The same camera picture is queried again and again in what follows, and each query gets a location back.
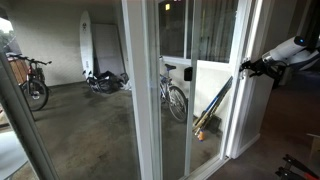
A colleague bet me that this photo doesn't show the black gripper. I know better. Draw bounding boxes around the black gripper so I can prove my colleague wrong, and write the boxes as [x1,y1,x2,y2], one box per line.
[239,57,269,79]

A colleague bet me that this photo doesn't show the white door handle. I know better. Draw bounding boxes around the white door handle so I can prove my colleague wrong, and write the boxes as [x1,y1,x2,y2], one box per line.
[240,57,251,81]

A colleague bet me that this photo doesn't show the latch side door jamb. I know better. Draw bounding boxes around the latch side door jamb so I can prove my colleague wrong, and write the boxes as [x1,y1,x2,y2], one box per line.
[226,0,273,160]

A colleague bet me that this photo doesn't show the white screen door stile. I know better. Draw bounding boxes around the white screen door stile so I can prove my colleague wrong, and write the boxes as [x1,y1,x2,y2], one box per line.
[183,0,204,178]

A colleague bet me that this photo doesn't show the fixed side door jamb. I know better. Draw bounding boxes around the fixed side door jamb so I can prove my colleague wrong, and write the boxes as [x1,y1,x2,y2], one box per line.
[0,49,59,180]

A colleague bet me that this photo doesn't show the blue long pole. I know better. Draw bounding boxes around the blue long pole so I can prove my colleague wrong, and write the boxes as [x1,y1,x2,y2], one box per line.
[199,75,234,124]

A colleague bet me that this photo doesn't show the black lockbox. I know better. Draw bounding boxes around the black lockbox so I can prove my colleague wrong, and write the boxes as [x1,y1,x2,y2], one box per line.
[183,66,194,82]

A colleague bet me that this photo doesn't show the black dustpan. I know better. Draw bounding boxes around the black dustpan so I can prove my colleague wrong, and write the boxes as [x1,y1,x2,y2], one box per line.
[207,114,222,135]

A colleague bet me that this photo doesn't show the blue white bicycle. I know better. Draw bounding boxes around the blue white bicycle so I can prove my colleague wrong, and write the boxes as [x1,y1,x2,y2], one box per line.
[159,55,189,124]

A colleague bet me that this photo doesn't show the cardboard box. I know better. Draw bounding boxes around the cardboard box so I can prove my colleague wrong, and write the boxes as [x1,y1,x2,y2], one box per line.
[306,132,320,168]

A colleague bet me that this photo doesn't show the red black clamp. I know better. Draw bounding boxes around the red black clamp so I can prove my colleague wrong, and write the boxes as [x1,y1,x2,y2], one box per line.
[282,153,320,180]

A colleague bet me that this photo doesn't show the dark golf bag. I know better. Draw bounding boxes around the dark golf bag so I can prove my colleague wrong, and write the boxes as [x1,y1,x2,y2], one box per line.
[85,70,129,95]

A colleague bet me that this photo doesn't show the white leaning board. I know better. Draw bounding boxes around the white leaning board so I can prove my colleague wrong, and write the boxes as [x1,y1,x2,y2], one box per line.
[91,23,127,78]

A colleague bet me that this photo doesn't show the white surfboard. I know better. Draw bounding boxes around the white surfboard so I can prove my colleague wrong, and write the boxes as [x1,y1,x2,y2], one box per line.
[79,10,95,80]

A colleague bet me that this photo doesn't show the black bicycle on left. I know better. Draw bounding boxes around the black bicycle on left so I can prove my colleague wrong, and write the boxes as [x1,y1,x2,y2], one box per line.
[5,52,53,113]

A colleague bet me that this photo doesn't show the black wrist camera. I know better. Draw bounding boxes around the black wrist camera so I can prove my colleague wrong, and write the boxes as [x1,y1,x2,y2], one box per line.
[264,61,288,81]

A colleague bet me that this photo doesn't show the patio wall window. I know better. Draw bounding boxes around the patio wall window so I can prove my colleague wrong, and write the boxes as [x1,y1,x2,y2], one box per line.
[158,0,240,64]

